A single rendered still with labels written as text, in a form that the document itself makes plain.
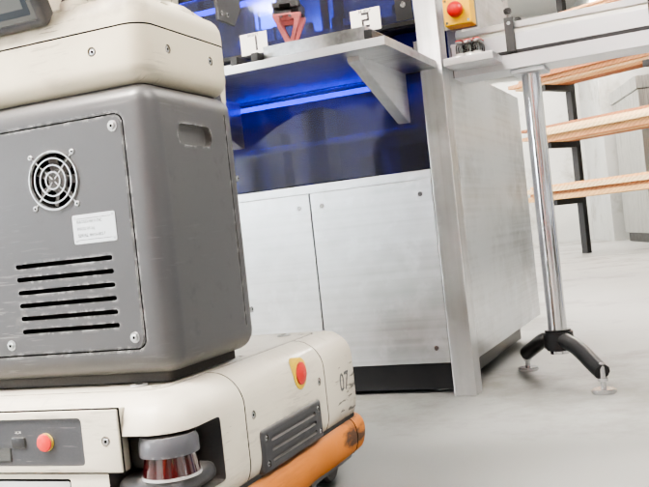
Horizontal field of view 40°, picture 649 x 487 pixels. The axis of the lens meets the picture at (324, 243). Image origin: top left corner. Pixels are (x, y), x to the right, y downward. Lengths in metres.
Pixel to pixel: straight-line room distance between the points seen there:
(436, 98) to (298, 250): 0.57
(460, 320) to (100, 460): 1.36
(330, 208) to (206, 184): 1.18
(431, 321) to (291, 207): 0.51
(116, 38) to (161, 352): 0.42
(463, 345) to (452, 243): 0.27
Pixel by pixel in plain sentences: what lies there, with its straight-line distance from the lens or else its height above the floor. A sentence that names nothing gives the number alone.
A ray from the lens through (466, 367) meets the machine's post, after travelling 2.39.
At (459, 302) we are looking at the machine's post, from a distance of 2.37.
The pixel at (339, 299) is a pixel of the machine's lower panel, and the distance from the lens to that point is 2.47.
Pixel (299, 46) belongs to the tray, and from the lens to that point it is 2.12.
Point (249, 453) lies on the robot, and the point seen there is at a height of 0.16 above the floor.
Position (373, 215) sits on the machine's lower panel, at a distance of 2.42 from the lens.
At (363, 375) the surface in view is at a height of 0.06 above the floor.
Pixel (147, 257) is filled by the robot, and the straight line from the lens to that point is 1.21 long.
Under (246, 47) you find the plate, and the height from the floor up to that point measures 1.01.
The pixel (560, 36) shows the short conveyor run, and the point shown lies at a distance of 2.44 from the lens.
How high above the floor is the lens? 0.46
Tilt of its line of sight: level
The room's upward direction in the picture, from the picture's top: 6 degrees counter-clockwise
